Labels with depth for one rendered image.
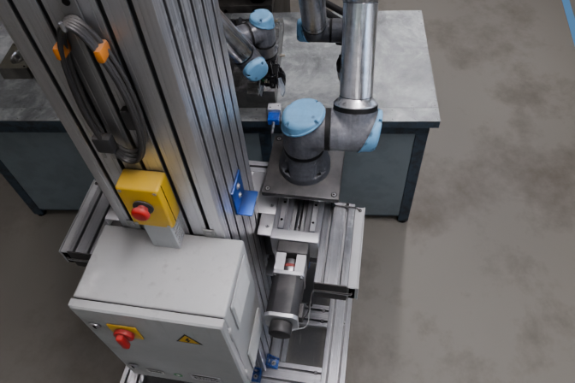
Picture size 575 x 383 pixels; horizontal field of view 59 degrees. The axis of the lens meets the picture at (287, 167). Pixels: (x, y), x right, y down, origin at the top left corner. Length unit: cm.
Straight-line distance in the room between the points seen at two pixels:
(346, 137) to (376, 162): 92
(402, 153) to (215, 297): 130
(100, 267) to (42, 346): 147
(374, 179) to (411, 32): 67
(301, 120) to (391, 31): 114
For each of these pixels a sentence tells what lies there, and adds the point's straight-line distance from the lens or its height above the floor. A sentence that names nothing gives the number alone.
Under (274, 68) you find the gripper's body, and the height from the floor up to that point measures 107.
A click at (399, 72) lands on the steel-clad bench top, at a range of 217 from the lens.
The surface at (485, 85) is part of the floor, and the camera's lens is 341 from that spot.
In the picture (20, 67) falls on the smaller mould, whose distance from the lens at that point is 248.
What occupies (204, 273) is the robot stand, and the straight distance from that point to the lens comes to 114.
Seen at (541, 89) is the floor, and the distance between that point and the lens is 349.
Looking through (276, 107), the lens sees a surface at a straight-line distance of 194.
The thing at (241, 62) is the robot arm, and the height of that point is 126.
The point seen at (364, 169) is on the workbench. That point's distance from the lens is 227.
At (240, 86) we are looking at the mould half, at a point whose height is 89.
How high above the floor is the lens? 222
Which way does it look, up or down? 52 degrees down
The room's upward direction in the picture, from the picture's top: 5 degrees counter-clockwise
